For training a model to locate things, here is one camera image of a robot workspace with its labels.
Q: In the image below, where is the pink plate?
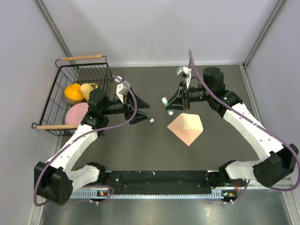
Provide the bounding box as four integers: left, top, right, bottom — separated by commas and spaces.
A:
65, 102, 89, 125

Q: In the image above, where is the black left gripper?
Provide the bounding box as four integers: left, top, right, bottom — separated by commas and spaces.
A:
102, 87, 151, 124

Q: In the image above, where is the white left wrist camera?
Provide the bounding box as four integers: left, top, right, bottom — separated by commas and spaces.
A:
115, 76, 130, 103

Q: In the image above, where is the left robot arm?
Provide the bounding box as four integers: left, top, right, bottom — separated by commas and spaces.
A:
34, 89, 154, 206

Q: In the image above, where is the black wire basket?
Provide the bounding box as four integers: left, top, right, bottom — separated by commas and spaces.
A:
31, 55, 112, 136

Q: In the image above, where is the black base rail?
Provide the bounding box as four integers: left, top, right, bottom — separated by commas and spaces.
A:
71, 171, 247, 200

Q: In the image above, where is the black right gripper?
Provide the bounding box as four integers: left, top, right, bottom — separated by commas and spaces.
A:
165, 81, 212, 112

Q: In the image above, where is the white green glue stick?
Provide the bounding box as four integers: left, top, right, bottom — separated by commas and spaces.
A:
161, 97, 173, 116

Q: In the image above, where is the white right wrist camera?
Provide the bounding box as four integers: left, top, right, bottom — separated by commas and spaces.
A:
176, 66, 192, 89

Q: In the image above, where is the orange bowl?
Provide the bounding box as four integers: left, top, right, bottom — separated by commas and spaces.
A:
64, 83, 84, 105

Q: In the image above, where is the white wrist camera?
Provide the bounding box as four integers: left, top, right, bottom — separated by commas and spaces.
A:
115, 76, 130, 103
176, 66, 192, 89

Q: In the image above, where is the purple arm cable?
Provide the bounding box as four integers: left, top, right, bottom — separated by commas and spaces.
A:
188, 49, 300, 202
33, 75, 139, 207

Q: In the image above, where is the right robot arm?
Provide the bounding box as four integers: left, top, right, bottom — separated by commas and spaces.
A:
162, 66, 299, 188

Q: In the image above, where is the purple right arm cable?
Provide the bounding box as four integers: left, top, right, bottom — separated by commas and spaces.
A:
188, 49, 300, 202

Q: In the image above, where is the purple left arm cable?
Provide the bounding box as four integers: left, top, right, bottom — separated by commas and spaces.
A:
33, 75, 139, 207

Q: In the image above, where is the yellow mug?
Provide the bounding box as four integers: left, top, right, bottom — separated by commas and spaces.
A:
80, 83, 98, 101

